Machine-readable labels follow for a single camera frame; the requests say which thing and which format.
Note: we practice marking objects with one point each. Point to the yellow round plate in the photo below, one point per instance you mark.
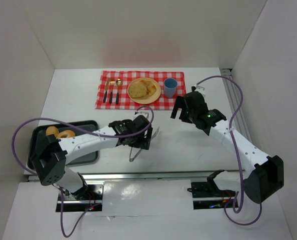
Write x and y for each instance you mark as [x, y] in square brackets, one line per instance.
[146, 99]

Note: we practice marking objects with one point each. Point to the black plastic tray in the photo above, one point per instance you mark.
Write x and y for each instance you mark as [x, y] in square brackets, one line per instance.
[39, 133]

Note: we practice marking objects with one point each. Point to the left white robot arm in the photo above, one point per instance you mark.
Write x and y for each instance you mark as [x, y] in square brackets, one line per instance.
[52, 155]

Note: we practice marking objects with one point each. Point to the small round bread roll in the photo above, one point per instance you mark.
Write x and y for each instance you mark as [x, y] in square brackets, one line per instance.
[52, 130]

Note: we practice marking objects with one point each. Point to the gold spoon black handle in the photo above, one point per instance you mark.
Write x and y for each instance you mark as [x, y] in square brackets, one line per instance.
[118, 83]

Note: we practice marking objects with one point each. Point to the blue plastic cup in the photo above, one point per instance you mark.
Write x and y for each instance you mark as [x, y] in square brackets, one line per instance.
[170, 87]

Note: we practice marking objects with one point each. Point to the aluminium rail right side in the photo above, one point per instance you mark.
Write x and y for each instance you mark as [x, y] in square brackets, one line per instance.
[234, 98]

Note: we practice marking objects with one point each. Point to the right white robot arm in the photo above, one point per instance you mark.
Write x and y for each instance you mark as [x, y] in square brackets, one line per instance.
[262, 175]

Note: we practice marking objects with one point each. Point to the aluminium rail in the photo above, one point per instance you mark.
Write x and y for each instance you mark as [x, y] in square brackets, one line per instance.
[146, 175]
[234, 98]

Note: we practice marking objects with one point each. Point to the aluminium rail front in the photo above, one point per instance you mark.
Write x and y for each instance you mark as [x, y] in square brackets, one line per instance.
[146, 175]

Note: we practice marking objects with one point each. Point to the oval bread slice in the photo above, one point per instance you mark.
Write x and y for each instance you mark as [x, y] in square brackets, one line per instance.
[137, 90]

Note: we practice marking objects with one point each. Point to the ring donut bread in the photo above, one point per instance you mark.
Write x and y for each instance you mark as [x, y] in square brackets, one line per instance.
[66, 134]

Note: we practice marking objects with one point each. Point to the red checkered cloth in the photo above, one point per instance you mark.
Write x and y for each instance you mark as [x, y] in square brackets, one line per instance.
[125, 102]

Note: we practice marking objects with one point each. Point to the gold fork black handle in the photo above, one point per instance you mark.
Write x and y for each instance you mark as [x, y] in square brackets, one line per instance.
[112, 84]

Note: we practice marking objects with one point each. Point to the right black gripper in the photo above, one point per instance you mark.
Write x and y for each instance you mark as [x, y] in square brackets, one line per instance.
[184, 108]

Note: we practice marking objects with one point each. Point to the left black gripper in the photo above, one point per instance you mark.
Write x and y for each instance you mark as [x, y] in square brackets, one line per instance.
[143, 139]

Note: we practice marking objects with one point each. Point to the round flower-shaped bread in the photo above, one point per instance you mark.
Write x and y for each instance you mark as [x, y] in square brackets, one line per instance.
[151, 88]

